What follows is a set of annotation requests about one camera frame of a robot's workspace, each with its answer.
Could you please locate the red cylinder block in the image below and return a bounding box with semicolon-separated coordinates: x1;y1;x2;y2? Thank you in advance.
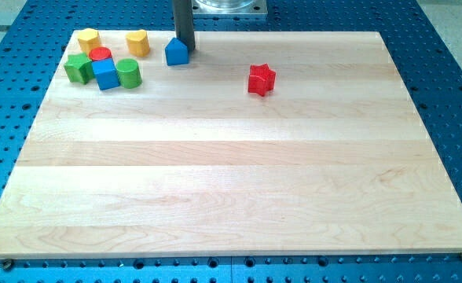
88;46;112;61

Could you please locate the green star block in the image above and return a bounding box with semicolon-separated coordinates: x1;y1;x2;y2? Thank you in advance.
64;53;94;84

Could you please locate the yellow heart block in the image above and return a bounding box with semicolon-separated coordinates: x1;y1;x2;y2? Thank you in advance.
126;29;150;57

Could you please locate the blue cube block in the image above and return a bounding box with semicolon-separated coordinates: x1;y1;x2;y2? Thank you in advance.
92;58;120;90

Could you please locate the red star block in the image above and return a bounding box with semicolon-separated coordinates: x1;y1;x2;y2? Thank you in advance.
247;64;276;97

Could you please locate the yellow hexagon block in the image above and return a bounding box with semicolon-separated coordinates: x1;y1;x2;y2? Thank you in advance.
77;28;101;55

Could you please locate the light wooden board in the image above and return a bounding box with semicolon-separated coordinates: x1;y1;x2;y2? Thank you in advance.
0;31;462;259

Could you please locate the green cylinder block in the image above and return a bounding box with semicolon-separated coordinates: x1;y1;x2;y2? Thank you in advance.
116;58;142;89

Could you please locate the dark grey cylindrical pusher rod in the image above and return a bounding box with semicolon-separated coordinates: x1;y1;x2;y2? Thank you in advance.
171;0;196;53

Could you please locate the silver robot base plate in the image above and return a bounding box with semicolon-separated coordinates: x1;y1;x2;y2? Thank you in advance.
192;0;268;18

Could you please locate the blue perforated table plate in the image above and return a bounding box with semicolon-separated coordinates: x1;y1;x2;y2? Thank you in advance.
0;1;462;282

